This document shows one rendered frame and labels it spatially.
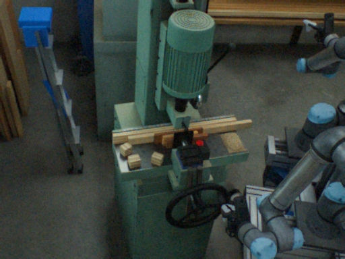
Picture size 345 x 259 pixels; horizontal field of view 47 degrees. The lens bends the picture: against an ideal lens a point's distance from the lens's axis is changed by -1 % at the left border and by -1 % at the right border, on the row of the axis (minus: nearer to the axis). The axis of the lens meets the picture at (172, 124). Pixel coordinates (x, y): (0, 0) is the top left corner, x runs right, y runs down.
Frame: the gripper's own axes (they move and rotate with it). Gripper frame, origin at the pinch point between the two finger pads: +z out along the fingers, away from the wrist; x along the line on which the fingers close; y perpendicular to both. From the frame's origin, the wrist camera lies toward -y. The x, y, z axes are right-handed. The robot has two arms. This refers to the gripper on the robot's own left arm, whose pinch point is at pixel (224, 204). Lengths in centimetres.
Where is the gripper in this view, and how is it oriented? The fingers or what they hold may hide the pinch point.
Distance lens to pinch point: 169.8
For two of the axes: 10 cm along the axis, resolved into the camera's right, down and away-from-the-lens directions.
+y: 0.1, 9.7, 2.2
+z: -2.8, -2.1, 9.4
